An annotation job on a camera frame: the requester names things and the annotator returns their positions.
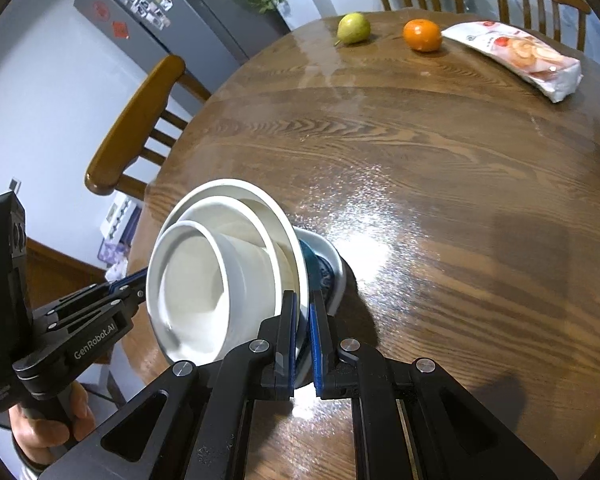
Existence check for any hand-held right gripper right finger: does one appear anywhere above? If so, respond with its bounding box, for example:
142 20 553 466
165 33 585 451
307 290 558 480

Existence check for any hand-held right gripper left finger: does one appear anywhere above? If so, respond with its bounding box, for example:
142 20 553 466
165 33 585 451
42 290 301 480

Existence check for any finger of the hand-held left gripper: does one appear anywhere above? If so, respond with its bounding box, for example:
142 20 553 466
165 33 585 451
44 267 149 315
46 289 147 334

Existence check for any white ramekin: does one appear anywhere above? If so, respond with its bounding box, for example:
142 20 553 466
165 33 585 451
146 220 276 366

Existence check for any blue patterned square plate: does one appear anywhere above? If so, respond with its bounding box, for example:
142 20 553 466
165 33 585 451
294 227 349 316

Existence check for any plain blue plate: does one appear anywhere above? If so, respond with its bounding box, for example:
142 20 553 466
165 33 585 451
297 239 326 293

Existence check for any white bowl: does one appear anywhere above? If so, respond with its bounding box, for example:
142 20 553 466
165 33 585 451
177 199 301 361

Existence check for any large grey bowl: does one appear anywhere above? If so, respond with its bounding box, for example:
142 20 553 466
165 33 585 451
167 178 311 391

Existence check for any person's left hand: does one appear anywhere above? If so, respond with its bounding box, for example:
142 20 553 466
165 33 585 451
7 382 96 471

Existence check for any grey refrigerator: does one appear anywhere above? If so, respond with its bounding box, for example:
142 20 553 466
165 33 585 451
73 0 291 86

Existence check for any green pear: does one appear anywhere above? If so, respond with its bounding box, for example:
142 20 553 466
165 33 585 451
336 12 372 47

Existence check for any orange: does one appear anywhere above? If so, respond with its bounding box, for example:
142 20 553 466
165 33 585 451
403 18 442 53

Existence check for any white snack bag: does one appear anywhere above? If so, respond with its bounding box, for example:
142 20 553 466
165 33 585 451
441 21 582 103

